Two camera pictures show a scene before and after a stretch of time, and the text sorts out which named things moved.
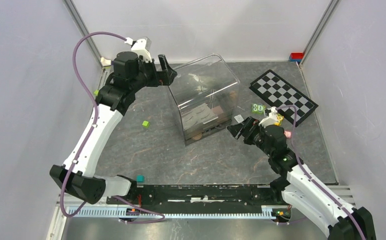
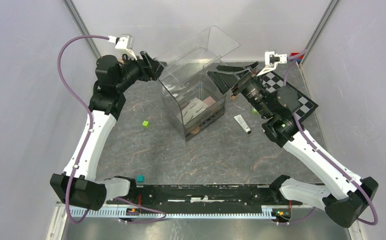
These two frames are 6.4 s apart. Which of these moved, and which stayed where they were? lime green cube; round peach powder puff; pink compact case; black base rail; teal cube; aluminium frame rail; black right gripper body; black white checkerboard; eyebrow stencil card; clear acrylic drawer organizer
Moved: round peach powder puff; clear acrylic drawer organizer; eyebrow stencil card; black right gripper body; pink compact case
Stayed: lime green cube; black white checkerboard; aluminium frame rail; teal cube; black base rail
